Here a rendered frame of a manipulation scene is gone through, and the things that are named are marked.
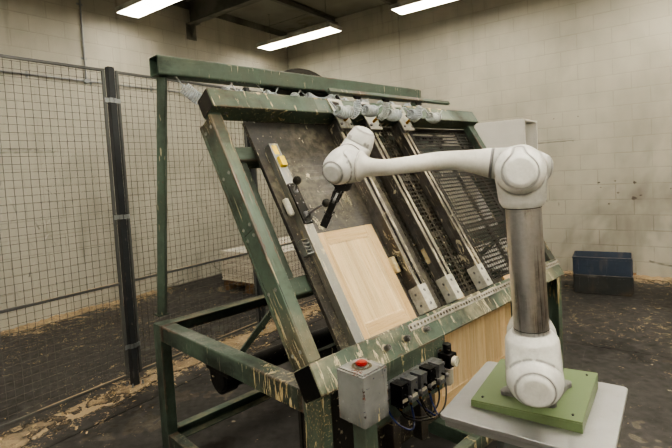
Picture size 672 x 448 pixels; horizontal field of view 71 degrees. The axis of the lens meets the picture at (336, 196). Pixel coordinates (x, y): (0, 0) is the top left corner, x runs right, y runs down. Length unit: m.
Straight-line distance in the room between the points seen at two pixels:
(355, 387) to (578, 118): 5.98
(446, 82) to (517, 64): 1.07
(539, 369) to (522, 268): 0.28
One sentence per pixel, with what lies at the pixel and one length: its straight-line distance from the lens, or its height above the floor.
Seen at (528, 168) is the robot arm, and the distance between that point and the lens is 1.37.
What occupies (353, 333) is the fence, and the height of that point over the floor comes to 0.93.
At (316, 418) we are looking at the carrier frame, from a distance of 1.83.
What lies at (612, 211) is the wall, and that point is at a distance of 7.13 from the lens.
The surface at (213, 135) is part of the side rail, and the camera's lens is 2.09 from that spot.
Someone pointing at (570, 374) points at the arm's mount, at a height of 0.80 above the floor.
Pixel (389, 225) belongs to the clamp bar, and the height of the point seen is 1.30.
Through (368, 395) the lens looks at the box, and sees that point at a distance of 1.62.
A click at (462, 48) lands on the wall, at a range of 7.72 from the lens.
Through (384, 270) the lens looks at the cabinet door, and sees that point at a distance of 2.22.
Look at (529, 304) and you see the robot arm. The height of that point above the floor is 1.16.
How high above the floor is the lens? 1.57
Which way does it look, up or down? 3 degrees down
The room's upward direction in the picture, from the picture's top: 3 degrees counter-clockwise
